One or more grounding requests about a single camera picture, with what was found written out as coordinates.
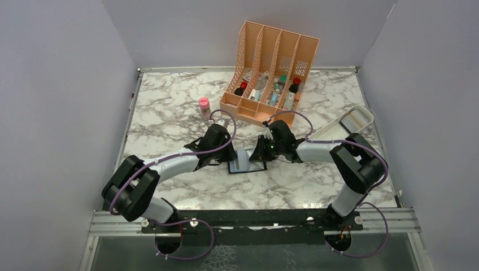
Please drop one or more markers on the teal cap tube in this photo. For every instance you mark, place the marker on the teal cap tube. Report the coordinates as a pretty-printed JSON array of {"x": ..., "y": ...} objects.
[{"x": 279, "y": 84}]

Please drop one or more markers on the pink cartoon bottle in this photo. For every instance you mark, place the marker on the pink cartoon bottle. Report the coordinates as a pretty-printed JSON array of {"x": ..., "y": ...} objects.
[{"x": 205, "y": 110}]

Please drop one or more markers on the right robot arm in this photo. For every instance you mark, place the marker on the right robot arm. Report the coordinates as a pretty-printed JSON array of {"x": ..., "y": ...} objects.
[{"x": 359, "y": 164}]

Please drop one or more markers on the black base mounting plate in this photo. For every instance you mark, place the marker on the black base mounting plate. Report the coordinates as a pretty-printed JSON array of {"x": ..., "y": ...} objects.
[{"x": 250, "y": 227}]

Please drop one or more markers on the white plastic tray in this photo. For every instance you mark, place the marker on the white plastic tray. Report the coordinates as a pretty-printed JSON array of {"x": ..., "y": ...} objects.
[{"x": 333, "y": 132}]

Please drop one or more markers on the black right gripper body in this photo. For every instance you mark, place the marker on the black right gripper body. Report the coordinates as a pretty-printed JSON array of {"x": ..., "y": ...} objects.
[{"x": 277, "y": 149}]

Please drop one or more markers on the black leather card holder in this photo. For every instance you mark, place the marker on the black leather card holder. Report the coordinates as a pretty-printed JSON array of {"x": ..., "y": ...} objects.
[{"x": 242, "y": 164}]

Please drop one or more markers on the aluminium table frame rail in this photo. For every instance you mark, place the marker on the aluminium table frame rail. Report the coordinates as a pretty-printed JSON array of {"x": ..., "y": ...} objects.
[{"x": 390, "y": 240}]

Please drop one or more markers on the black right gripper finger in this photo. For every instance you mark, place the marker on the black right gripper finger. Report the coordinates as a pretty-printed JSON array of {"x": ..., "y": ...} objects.
[
  {"x": 258, "y": 153},
  {"x": 263, "y": 142}
]

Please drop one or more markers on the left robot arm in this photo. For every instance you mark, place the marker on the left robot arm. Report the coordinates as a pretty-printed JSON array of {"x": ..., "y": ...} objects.
[{"x": 130, "y": 190}]

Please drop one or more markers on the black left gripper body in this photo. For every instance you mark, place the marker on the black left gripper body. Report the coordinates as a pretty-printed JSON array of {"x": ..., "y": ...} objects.
[{"x": 223, "y": 154}]

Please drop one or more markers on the peach desk organizer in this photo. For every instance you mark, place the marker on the peach desk organizer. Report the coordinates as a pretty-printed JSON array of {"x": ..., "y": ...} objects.
[{"x": 263, "y": 53}]

